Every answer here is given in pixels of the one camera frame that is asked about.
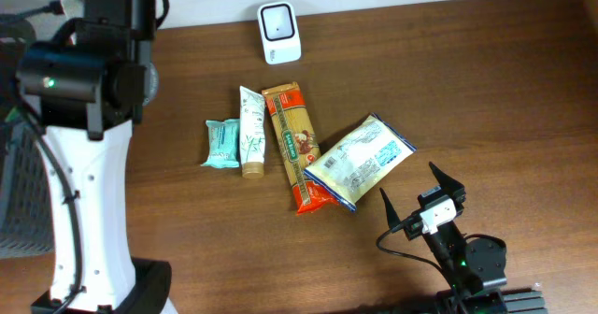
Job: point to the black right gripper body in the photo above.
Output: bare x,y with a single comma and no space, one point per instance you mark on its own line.
416,225

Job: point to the white floral cream tube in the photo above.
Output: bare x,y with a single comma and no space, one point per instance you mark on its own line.
251,133

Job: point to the white blue noodle bag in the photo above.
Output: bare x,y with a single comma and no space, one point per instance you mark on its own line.
360,160

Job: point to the black aluminium arm base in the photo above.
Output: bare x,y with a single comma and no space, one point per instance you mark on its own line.
523,302

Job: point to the white barcode scanner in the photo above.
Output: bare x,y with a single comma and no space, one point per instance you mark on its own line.
279,33

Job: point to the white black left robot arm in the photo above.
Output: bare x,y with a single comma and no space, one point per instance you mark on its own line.
81,93

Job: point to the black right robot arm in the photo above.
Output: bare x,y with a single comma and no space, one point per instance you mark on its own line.
472,265

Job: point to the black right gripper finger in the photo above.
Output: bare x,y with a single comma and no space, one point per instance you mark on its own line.
450,186
392,217

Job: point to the teal wet wipes pack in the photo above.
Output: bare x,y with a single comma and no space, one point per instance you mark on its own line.
223,144

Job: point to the grey plastic mesh basket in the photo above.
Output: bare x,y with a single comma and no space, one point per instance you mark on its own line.
26,223

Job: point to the orange spaghetti packet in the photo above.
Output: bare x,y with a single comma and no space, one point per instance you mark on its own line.
297,144

